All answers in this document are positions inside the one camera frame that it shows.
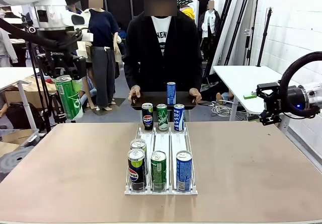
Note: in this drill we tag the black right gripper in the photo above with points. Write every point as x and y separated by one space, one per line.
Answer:
276 103

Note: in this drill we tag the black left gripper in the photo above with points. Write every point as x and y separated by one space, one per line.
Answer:
59 58

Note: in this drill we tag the green Chilsung cider can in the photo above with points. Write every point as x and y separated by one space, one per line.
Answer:
69 98
162 118
158 173

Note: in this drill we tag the blue Pocari Sweat can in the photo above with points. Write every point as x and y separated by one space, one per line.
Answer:
171 93
184 173
179 118

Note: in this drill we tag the black serving tray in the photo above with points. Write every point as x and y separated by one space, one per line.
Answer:
156 99

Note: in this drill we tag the person's left forearm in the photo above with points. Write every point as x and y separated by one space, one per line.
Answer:
196 75

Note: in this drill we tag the person's right forearm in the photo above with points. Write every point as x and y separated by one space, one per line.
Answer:
130 75

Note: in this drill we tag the crouching person in blue shirt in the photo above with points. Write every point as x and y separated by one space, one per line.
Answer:
91 93

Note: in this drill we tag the seated person in black clothes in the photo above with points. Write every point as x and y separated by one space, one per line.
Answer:
213 85

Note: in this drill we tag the person in black cardigan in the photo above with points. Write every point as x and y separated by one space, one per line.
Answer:
141 45

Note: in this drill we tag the person's left hand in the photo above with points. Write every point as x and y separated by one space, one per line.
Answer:
196 95

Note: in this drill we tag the person's right hand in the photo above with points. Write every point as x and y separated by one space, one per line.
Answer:
134 93

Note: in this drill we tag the white side table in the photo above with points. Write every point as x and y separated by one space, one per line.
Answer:
239 83

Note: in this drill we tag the brown cardboard box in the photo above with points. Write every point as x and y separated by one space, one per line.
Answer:
30 95

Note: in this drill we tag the black backpack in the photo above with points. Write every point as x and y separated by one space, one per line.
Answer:
22 115

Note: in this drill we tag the mannequin with navy top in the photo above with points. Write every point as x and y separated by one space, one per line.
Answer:
100 27

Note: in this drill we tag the grey hooded garment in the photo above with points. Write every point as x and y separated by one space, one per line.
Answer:
5 47

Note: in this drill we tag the clear plastic storage bin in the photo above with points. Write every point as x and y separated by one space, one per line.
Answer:
31 137

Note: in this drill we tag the black light stand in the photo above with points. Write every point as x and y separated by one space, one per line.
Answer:
264 37

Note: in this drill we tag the black stand pole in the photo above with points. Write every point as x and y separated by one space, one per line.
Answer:
253 24
227 24
239 24

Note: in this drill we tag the flat cardboard sheet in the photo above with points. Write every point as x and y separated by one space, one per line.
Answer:
7 148

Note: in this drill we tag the black Pepsi can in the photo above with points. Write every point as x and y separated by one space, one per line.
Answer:
147 118

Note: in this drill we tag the dark grey round base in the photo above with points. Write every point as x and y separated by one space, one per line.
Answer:
12 161

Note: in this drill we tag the mannequin with white jacket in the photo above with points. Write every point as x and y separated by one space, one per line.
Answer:
210 20

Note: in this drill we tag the Pepsi lime can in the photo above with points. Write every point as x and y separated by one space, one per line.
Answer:
139 144
137 173

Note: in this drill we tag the clear acrylic can rack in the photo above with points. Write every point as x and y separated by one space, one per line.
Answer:
161 193

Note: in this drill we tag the black camera tripod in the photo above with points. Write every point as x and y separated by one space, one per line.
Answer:
59 114

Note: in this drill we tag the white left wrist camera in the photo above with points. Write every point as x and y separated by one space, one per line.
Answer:
86 36

